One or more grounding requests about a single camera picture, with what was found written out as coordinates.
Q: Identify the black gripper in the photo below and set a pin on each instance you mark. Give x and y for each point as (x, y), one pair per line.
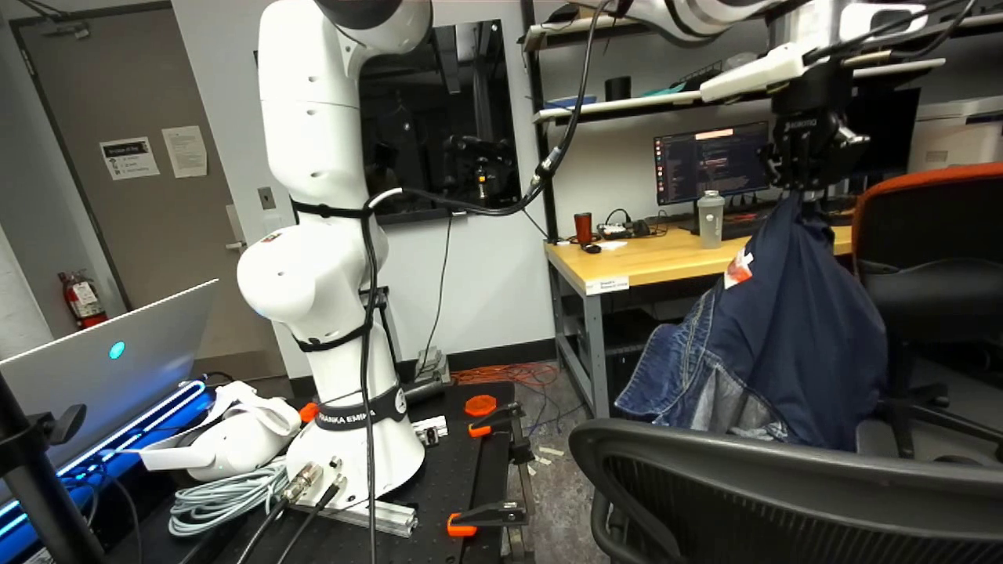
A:
(811, 140)

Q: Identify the blue jean jacket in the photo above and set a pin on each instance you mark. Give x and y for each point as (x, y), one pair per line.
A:
(786, 347)

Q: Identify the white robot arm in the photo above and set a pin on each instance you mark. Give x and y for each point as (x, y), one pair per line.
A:
(316, 274)

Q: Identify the orange black office chair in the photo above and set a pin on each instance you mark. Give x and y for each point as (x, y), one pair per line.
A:
(925, 246)

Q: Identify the black mesh chair foreground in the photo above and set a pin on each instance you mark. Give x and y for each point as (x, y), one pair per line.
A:
(674, 495)

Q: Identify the computer monitor on bench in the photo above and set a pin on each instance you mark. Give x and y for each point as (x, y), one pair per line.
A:
(729, 161)

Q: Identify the grey water bottle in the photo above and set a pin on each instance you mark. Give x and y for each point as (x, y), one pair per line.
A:
(710, 218)

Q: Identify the red cup on bench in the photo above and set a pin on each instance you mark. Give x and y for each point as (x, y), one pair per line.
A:
(583, 229)

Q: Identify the wooden workbench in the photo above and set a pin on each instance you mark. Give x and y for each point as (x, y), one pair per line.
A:
(582, 283)

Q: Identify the black metal shelf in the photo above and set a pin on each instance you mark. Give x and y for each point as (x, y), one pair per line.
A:
(623, 58)

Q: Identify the grey door with notices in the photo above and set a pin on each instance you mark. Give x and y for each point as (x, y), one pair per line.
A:
(134, 126)

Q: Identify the silver laptop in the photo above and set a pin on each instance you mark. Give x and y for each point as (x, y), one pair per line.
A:
(119, 368)

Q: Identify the red fire extinguisher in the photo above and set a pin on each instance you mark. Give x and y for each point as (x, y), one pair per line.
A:
(83, 302)

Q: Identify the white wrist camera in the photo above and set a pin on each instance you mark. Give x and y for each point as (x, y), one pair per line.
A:
(776, 67)

